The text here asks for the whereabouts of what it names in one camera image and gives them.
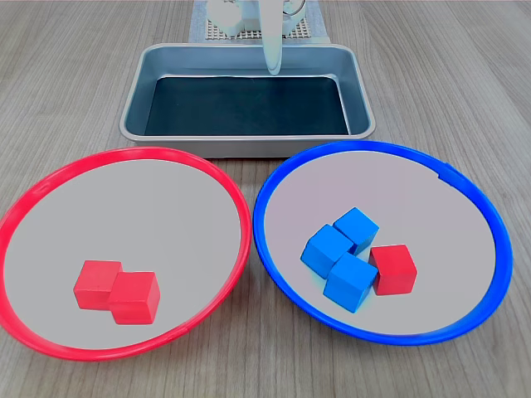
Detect blue-rimmed white plate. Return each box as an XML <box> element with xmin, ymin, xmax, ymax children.
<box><xmin>252</xmin><ymin>140</ymin><xmax>514</xmax><ymax>347</ymax></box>

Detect black tray mat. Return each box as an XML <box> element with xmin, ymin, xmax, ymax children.
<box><xmin>144</xmin><ymin>75</ymin><xmax>351</xmax><ymax>137</ymax></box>

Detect pale perforated base plate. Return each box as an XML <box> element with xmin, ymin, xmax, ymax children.
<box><xmin>205</xmin><ymin>7</ymin><xmax>313</xmax><ymax>41</ymax></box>

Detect steel tray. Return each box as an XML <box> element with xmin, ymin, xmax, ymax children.
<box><xmin>119</xmin><ymin>42</ymin><xmax>377</xmax><ymax>159</ymax></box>

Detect blue cube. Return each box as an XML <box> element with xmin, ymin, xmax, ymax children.
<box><xmin>322</xmin><ymin>252</ymin><xmax>379</xmax><ymax>314</ymax></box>
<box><xmin>333</xmin><ymin>206</ymin><xmax>380</xmax><ymax>256</ymax></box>
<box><xmin>300</xmin><ymin>224</ymin><xmax>356</xmax><ymax>280</ymax></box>

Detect red cube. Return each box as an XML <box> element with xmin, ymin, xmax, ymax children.
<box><xmin>368</xmin><ymin>244</ymin><xmax>418</xmax><ymax>297</ymax></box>
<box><xmin>108</xmin><ymin>270</ymin><xmax>161</xmax><ymax>326</ymax></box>
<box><xmin>73</xmin><ymin>260</ymin><xmax>124</xmax><ymax>311</ymax></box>

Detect red-rimmed white plate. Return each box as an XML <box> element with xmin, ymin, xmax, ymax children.
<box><xmin>0</xmin><ymin>146</ymin><xmax>253</xmax><ymax>362</ymax></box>

